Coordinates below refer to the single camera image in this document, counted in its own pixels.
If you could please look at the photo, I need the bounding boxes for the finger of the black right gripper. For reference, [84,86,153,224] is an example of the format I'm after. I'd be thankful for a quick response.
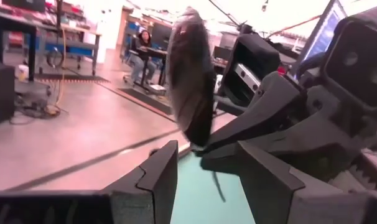
[200,112,363,187]
[194,70,308,157]

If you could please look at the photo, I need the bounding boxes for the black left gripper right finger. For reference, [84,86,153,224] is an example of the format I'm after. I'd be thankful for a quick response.
[236,141,371,224]

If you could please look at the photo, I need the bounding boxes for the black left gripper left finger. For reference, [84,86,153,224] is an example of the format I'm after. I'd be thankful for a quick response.
[103,139,179,224]

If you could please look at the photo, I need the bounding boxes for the dark metal spoon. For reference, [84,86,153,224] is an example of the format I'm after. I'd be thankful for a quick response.
[167,6,227,203]

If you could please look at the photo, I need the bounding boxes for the green table mat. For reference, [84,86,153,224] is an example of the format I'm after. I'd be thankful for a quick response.
[170,151,256,224]

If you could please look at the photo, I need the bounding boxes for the blue-screen monitor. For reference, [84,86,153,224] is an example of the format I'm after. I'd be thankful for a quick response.
[296,0,348,80]

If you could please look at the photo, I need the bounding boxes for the black desk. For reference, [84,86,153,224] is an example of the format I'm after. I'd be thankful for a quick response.
[129,46,170,90]

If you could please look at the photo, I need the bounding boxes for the person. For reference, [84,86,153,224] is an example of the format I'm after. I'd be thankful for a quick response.
[126,29,161,85]

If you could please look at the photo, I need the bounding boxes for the black floor mat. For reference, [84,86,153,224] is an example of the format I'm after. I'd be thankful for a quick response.
[35,73,111,84]

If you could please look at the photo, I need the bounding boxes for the grey equipment case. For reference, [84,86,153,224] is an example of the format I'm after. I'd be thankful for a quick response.
[14,81,52,108]

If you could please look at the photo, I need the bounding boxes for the white container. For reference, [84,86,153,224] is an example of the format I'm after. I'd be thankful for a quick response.
[16,64,30,82]

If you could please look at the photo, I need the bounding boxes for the black box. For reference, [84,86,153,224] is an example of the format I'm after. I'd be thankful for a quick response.
[0,61,16,128]

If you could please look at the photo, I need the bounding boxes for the black-legged wooden workbench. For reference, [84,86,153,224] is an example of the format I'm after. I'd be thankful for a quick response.
[0,7,103,77]

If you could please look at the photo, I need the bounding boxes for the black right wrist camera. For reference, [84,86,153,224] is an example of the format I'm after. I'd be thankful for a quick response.
[321,2,377,110]

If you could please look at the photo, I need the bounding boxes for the orange cable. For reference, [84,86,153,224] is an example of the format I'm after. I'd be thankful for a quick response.
[265,14,322,40]

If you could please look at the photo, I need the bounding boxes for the tangled floor cables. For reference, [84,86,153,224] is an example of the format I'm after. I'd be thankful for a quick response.
[7,90,70,122]

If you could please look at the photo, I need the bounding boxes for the yellow hanging cable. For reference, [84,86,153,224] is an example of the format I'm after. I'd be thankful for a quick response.
[53,27,68,108]

